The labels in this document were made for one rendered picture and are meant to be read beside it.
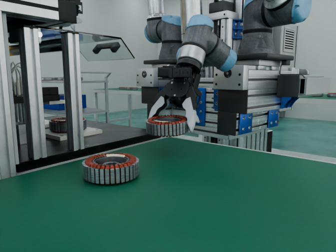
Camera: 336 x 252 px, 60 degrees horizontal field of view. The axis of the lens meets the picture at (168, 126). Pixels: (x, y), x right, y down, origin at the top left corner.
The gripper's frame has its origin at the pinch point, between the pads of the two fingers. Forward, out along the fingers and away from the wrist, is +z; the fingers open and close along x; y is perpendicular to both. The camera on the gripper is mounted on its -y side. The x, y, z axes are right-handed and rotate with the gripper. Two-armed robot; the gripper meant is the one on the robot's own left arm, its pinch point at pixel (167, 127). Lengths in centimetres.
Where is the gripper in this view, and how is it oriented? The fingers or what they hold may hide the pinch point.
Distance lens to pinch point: 75.9
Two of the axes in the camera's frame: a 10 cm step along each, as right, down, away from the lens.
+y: 4.6, 3.6, 8.1
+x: -8.5, -0.9, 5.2
